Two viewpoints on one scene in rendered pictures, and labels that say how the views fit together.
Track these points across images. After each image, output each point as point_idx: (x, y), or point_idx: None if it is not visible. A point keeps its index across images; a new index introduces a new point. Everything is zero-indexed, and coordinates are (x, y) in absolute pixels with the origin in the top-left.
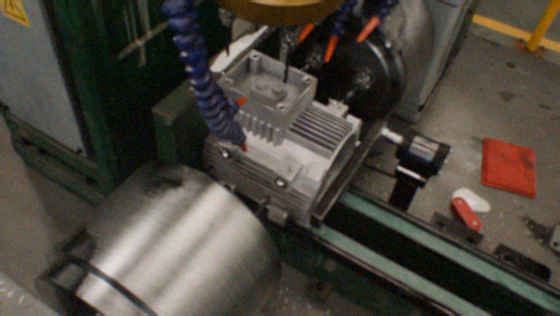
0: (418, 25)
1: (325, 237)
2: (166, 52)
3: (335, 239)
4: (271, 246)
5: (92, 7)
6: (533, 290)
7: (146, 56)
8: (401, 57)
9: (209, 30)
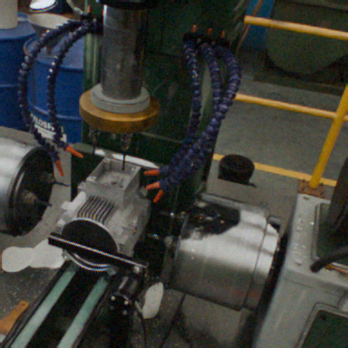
0: (230, 248)
1: (64, 275)
2: (130, 146)
3: (63, 279)
4: (4, 192)
5: (91, 87)
6: None
7: (116, 136)
8: (184, 240)
9: (169, 163)
